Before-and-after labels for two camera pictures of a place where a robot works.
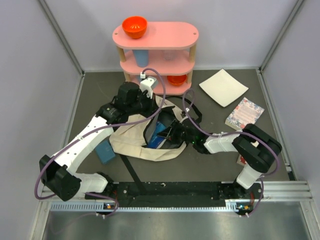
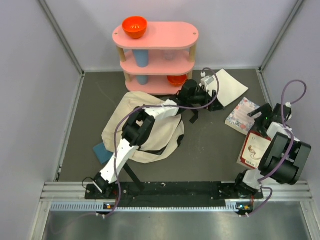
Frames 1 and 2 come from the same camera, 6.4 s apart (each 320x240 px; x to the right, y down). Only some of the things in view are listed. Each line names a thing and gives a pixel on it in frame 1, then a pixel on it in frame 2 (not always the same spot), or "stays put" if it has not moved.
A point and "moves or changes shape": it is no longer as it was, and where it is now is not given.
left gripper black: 152,107 to 215,105
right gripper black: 173,128 to 266,110
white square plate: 224,87 stays put
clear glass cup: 169,55 stays put
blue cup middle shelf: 141,56 stays put
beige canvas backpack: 128,137 moves or changes shape
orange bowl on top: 135,26 stays put
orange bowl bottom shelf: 176,80 stays put
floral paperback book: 246,112 stays put
